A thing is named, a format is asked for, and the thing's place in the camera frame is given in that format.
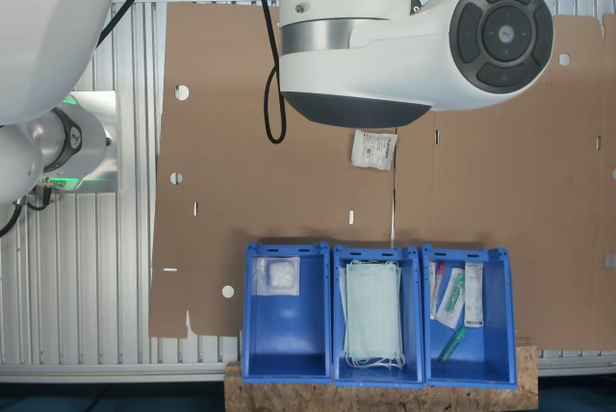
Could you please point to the printed white cotton packet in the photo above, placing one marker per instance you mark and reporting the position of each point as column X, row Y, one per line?
column 374, row 149

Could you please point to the clear cotton packet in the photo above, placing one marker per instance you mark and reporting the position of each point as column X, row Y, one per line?
column 279, row 277

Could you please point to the brown cardboard sheet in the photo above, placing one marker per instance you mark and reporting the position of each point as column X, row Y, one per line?
column 505, row 190
column 216, row 166

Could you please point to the pale green face mask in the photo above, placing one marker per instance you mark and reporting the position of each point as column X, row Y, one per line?
column 342, row 296
column 373, row 311

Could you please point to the blue plastic bin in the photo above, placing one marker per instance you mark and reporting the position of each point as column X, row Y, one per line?
column 289, row 335
column 481, row 359
column 375, row 374

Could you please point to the red-capped tube packet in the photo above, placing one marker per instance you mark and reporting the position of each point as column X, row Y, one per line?
column 437, row 287

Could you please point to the green tube in clear packet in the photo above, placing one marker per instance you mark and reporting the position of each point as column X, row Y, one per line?
column 451, row 296

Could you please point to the white printed flat packet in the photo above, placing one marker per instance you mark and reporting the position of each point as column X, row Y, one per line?
column 474, row 296

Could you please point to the loose green tube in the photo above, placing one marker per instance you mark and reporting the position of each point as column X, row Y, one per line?
column 452, row 345

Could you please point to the chipboard wooden plank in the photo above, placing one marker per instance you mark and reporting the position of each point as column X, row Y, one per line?
column 385, row 397

